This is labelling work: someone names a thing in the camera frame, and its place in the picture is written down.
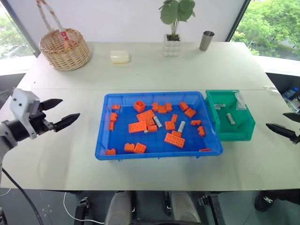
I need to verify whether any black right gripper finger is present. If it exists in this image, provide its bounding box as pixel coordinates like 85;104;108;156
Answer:
282;112;300;123
265;123;300;145

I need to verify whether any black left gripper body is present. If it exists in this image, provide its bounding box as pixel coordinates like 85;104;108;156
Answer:
28;100;59;136

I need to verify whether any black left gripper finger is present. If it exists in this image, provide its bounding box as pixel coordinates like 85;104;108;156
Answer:
52;113;81;133
38;98;64;112

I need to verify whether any translucent white plastic box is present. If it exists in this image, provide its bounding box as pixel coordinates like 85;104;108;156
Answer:
110;49;131;65

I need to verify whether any clear water bottle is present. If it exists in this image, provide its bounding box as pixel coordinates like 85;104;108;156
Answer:
283;87;300;99

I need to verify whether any green plastic bin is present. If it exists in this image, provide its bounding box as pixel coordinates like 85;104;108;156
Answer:
205;89;256;142

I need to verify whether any clear label holder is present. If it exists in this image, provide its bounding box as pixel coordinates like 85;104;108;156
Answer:
235;92;247;110

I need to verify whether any small red orange trinket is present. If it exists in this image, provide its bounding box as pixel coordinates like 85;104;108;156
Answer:
60;30;72;51

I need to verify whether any black shoe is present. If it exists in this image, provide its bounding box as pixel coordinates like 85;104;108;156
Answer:
254;189;300;213

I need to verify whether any orange cube block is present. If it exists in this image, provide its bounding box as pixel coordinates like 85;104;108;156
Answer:
133;100;146;112

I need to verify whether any orange plastic plate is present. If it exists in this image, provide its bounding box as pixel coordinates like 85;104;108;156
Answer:
136;109;156;123

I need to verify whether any blue plastic tray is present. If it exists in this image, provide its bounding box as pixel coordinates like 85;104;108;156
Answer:
94;90;225;163

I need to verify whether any grey rounded shape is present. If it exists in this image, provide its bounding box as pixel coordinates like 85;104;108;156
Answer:
169;191;203;225
104;190;132;225

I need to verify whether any grey metal cup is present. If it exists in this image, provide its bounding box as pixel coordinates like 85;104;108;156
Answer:
199;30;216;52

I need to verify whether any green plant in white pot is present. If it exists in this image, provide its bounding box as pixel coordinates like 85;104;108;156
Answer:
159;0;196;58

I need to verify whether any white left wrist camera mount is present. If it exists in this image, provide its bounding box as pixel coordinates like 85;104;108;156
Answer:
11;88;41;140

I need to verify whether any white cable on table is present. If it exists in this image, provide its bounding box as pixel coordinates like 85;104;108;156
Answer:
262;85;279;95

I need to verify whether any woven wicker basket with handle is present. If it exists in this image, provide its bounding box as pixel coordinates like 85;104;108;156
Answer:
36;0;91;72

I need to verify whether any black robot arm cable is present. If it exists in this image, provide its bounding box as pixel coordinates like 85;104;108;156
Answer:
1;167;45;225

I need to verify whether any black table leg bracket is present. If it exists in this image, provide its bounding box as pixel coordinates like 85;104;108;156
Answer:
74;196;90;221
197;194;226;225

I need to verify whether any white cable on floor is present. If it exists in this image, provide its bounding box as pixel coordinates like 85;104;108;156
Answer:
63;192;106;225

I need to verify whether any black window frame bar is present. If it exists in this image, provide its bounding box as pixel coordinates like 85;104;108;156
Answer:
224;0;252;43

